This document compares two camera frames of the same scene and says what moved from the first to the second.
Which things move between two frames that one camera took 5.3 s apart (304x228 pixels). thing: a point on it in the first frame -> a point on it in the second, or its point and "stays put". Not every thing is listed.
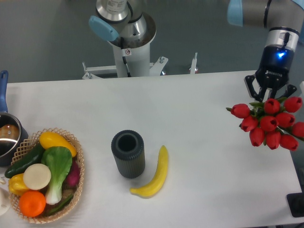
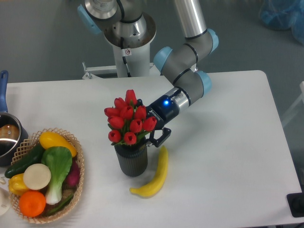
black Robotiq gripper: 273,72 -> 164,109
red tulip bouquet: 270,122 -> 127,121
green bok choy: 59,160 stays put
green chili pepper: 58,208 stays put
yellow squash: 49,139 stays put
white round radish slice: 37,176 stays put
